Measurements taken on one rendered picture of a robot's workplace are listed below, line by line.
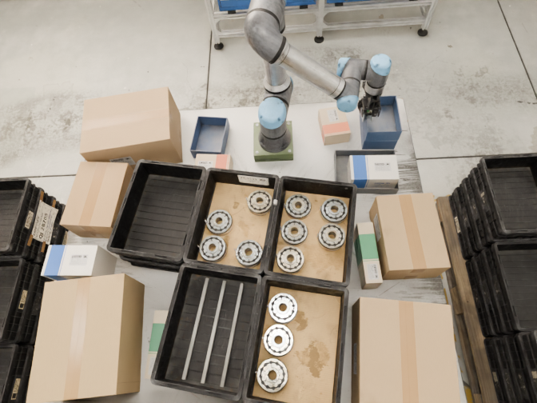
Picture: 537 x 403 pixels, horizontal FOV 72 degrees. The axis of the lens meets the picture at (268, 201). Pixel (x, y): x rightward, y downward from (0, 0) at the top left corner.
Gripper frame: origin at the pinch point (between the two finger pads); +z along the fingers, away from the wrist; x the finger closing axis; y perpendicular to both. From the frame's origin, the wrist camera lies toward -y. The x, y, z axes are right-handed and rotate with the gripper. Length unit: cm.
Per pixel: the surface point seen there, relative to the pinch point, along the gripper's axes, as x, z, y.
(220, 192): -64, -1, 38
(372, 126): 4.1, 4.9, 2.3
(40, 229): -171, 41, 38
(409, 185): 18.9, 12.3, 29.1
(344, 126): -9.1, 4.8, 1.9
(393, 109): 14.4, 4.3, -6.4
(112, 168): -112, -4, 26
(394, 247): 4, -4, 63
